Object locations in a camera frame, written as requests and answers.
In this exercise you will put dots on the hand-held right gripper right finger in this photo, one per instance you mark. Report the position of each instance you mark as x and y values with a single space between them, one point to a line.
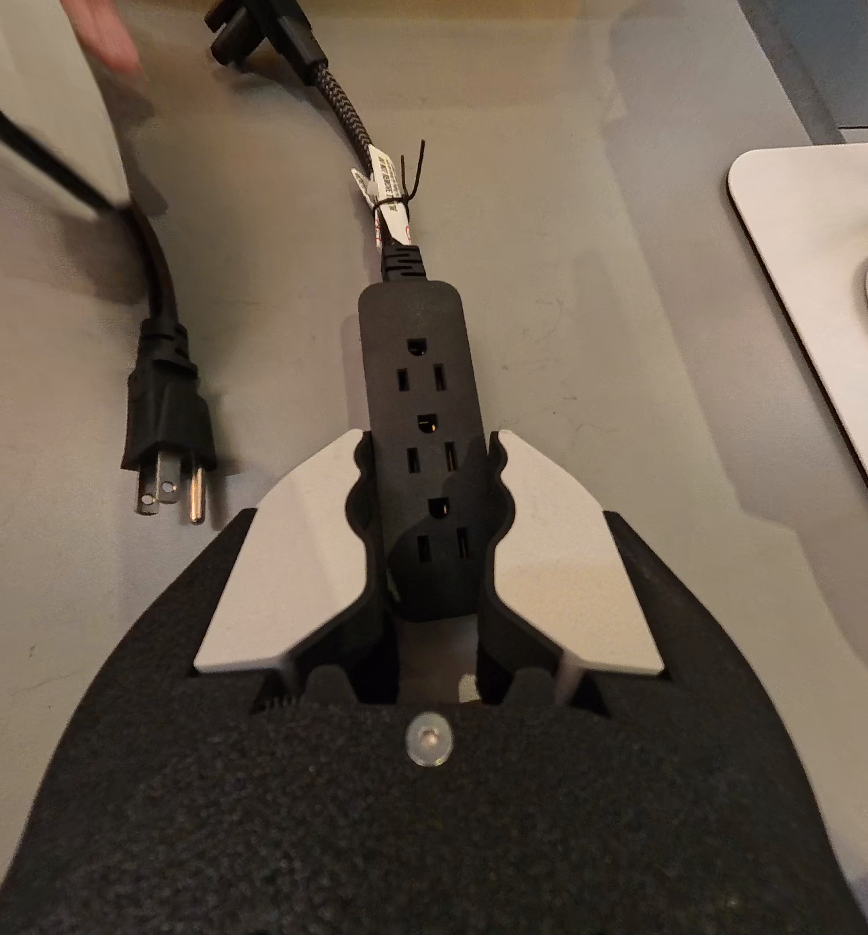
572 577

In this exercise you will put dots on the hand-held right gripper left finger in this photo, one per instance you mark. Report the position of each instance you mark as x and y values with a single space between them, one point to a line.
288 570

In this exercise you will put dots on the black power strip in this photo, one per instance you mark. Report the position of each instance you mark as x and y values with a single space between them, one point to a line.
419 321

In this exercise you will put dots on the grey desk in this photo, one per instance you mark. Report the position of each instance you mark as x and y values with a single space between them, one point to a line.
587 292

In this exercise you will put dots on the person's left hand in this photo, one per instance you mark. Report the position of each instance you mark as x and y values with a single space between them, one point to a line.
105 33

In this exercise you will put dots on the dark grey panel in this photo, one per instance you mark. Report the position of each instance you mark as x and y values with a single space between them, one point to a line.
791 58

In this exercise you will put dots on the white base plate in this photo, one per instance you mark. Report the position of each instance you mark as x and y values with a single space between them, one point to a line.
791 241

